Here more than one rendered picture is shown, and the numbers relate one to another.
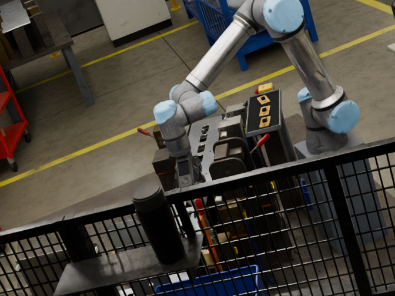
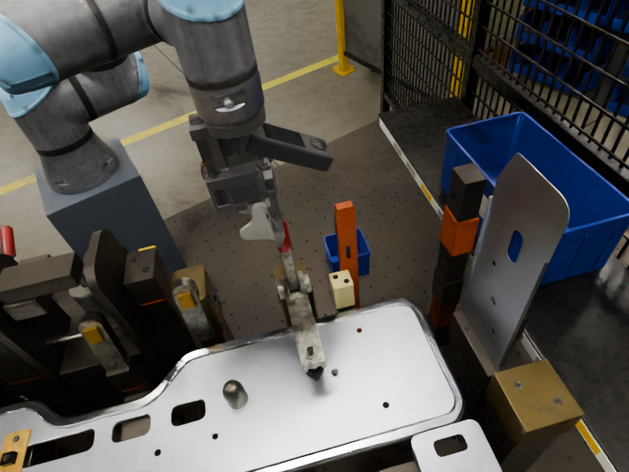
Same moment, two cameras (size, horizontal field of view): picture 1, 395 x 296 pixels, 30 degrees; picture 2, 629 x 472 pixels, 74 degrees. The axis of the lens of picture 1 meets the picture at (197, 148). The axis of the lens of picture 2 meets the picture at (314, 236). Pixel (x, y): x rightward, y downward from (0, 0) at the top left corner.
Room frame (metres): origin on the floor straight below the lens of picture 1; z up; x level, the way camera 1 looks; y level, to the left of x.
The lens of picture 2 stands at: (2.23, 0.48, 1.63)
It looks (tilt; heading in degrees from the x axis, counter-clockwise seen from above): 46 degrees down; 249
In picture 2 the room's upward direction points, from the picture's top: 9 degrees counter-clockwise
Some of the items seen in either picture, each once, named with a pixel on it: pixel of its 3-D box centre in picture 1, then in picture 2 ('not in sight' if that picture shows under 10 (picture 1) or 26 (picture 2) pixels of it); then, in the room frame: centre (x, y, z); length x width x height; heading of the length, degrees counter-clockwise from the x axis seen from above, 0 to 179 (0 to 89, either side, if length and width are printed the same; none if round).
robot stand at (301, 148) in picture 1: (340, 189); (124, 233); (2.39, -0.45, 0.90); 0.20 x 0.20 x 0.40; 5
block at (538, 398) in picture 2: not in sight; (506, 438); (1.92, 0.39, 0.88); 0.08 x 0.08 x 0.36; 76
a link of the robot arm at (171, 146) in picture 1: (176, 142); (227, 95); (2.14, 0.06, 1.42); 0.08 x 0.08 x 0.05
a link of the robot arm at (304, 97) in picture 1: (317, 103); (46, 103); (2.38, -0.45, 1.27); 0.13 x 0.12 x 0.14; 13
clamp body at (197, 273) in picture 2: (247, 246); (217, 333); (2.27, -0.05, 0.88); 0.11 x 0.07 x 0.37; 76
